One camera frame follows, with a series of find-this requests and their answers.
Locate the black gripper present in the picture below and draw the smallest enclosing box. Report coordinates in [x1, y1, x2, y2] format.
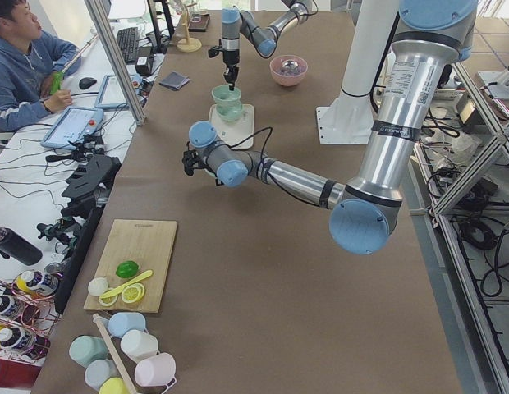
[181, 142, 205, 176]
[208, 45, 240, 91]

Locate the green bowl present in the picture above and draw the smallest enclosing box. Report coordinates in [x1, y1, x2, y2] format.
[211, 85, 242, 109]
[216, 103, 243, 121]

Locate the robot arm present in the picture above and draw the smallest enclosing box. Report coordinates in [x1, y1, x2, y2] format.
[182, 1, 477, 254]
[208, 0, 318, 91]

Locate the green bowl on tray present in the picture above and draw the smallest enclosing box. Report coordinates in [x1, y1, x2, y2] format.
[216, 103, 243, 121]

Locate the cream rabbit tray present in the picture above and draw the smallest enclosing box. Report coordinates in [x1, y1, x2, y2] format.
[208, 104, 255, 150]

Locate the grey folded cloth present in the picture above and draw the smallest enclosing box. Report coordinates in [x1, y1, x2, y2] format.
[159, 71, 190, 91]

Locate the wooden mug stand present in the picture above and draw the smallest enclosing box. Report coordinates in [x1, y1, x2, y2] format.
[177, 1, 202, 53]

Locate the dark wooden box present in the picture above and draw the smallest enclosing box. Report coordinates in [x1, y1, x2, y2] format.
[189, 14, 210, 32]

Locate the wooden cutting board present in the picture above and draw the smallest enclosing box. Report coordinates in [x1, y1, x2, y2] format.
[84, 219, 177, 314]

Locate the blue tablet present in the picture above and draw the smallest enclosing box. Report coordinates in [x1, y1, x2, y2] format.
[40, 107, 103, 150]
[94, 75, 128, 111]

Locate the black keyboard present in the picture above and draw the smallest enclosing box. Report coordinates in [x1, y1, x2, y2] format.
[116, 27, 139, 64]

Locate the yellow plastic knife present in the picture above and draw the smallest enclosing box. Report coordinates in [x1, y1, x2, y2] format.
[99, 269, 154, 299]

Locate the green lime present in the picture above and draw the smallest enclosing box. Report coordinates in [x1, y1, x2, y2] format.
[115, 260, 139, 278]

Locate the black computer mouse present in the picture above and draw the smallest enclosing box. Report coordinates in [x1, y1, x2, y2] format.
[78, 77, 97, 90]

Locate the lemon slice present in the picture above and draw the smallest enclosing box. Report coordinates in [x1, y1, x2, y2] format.
[121, 282, 145, 305]
[98, 294, 118, 307]

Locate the white garlic bulb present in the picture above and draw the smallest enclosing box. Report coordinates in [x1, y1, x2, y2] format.
[88, 277, 109, 297]

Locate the blue mug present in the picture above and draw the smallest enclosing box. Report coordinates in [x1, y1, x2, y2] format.
[108, 312, 146, 338]

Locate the seated person in hoodie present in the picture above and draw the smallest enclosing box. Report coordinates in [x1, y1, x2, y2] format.
[0, 1, 77, 131]

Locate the white mug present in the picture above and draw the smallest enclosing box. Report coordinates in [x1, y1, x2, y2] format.
[120, 329, 159, 363]

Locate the black water bottle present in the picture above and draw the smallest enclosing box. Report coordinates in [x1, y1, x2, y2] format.
[0, 227, 43, 266]

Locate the pink mug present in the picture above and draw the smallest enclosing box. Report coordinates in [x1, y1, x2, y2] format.
[135, 353, 177, 387]

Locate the green mug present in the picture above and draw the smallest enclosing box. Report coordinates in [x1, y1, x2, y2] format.
[69, 335, 108, 368]

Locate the grey mug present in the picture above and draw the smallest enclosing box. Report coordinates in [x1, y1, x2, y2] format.
[84, 360, 118, 392]

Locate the yellow mug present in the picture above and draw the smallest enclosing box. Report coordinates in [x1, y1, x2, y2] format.
[99, 377, 129, 394]

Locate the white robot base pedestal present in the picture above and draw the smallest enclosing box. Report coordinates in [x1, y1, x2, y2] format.
[317, 0, 399, 144]

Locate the aluminium frame post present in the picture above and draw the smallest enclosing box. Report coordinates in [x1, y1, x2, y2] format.
[85, 0, 145, 126]

